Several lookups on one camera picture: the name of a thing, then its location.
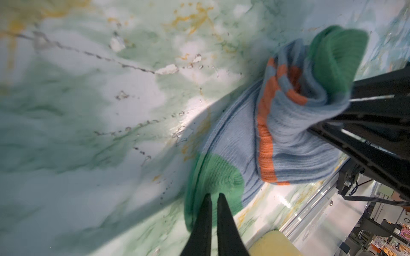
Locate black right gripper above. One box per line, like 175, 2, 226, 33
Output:
309, 65, 410, 200

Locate grey blue striped sock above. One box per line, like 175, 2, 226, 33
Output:
184, 26, 369, 230

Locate aluminium front rail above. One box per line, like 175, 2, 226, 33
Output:
281, 175, 366, 256

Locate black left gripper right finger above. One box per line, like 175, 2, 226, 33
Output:
217, 193, 250, 256

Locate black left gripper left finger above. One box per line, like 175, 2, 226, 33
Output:
180, 194, 212, 256

